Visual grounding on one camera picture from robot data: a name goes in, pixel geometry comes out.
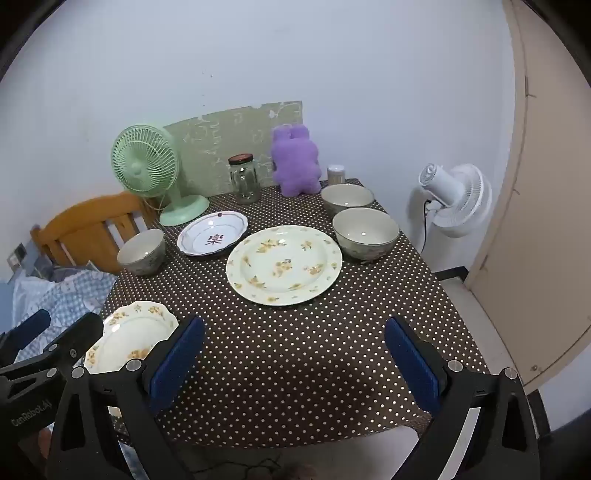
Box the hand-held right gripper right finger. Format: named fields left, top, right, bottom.
left=385, top=316, right=541, bottom=480

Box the wooden headboard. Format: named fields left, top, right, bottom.
left=30, top=191, right=160, bottom=275

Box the small scalloped yellow floral plate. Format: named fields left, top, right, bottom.
left=84, top=301, right=179, bottom=376

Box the brown polka dot tablecloth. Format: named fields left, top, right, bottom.
left=99, top=179, right=490, bottom=448

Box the beige door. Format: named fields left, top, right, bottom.
left=464, top=0, right=591, bottom=388

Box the large yellow floral plate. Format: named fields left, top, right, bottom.
left=226, top=225, right=343, bottom=306

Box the green patterned board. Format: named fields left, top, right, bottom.
left=163, top=100, right=304, bottom=197

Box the purple plush toy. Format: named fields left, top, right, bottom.
left=270, top=124, right=322, bottom=197

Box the blue checked blanket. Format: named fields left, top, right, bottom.
left=9, top=268, right=118, bottom=365

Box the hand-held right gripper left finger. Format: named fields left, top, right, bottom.
left=46, top=316, right=206, bottom=480

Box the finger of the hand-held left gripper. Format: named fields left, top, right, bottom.
left=0, top=308, right=52, bottom=365
left=0, top=312, right=105, bottom=384

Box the white plate with red pattern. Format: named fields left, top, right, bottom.
left=177, top=210, right=250, bottom=258

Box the black fan cable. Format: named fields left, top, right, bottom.
left=418, top=198, right=433, bottom=256

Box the grey-green ceramic bowl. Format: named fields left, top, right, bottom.
left=321, top=184, right=375, bottom=217
left=332, top=208, right=401, bottom=260
left=117, top=229, right=166, bottom=277

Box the white standing fan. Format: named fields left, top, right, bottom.
left=406, top=163, right=493, bottom=238

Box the grey cloth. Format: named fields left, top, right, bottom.
left=30, top=257, right=62, bottom=281

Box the glass jar with dark lid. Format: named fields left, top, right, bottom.
left=228, top=154, right=262, bottom=205

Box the green desk fan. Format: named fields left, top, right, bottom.
left=110, top=123, right=211, bottom=227

